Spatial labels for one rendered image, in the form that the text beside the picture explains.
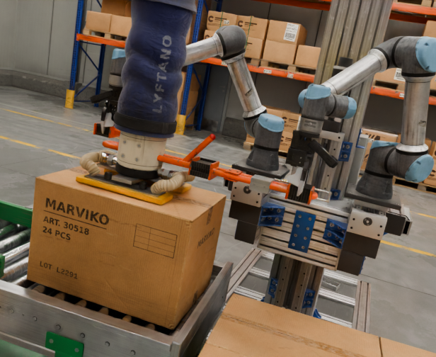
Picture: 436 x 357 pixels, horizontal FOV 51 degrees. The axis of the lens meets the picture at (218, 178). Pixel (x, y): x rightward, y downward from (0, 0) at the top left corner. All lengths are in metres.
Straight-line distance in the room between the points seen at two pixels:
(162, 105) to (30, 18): 11.73
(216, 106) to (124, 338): 9.14
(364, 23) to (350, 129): 0.46
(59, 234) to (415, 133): 1.35
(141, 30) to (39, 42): 11.46
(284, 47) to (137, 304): 7.54
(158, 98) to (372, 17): 1.03
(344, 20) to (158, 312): 1.44
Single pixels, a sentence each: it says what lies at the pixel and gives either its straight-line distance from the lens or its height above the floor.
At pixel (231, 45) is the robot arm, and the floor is 1.53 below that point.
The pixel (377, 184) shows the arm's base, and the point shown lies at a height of 1.09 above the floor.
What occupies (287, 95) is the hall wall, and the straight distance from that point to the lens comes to 10.08.
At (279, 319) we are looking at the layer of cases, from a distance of 1.86.
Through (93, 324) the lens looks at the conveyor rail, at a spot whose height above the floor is 0.58.
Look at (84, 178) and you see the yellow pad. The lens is 1.68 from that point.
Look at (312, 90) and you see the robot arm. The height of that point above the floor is 1.42.
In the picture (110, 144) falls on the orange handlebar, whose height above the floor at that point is 1.09.
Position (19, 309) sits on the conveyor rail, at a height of 0.54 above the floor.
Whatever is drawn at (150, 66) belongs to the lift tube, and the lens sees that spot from 1.58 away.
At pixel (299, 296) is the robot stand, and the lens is 2.27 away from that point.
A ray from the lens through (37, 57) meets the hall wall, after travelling 13.04.
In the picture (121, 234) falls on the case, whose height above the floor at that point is 0.84.
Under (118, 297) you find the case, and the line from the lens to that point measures 1.68.
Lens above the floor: 1.43
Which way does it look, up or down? 13 degrees down
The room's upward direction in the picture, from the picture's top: 11 degrees clockwise
